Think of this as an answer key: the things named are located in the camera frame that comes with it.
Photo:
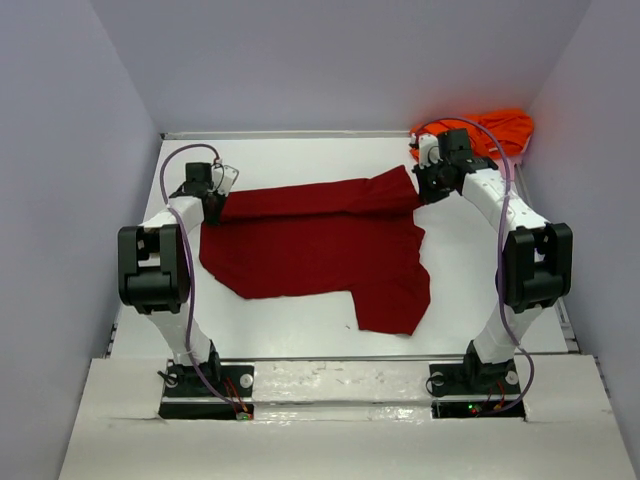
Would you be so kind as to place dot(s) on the orange t shirt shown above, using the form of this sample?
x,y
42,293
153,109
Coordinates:
x,y
512,128

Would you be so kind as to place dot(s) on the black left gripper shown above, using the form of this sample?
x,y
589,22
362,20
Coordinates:
x,y
215,208

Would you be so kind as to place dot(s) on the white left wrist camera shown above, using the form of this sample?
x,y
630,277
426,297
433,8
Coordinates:
x,y
224,177

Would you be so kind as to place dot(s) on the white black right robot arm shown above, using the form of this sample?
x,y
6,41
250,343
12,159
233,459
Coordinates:
x,y
534,255

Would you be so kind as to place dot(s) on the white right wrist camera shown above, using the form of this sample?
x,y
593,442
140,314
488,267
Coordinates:
x,y
428,149

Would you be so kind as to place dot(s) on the pink t shirt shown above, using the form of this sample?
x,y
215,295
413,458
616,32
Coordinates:
x,y
513,161

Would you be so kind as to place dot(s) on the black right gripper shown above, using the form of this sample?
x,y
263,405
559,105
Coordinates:
x,y
427,187

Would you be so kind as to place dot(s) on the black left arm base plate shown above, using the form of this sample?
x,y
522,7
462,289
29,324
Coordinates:
x,y
186,397

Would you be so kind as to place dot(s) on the white cardboard front cover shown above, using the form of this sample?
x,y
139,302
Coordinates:
x,y
345,420

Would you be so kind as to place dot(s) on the dark red t shirt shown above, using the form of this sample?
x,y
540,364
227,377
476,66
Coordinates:
x,y
356,236

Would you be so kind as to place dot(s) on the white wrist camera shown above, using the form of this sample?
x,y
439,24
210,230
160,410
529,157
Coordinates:
x,y
428,149
224,177

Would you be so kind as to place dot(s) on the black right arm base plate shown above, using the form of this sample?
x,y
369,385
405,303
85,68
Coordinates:
x,y
456,396

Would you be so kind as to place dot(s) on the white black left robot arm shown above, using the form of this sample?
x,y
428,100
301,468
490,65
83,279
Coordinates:
x,y
156,267

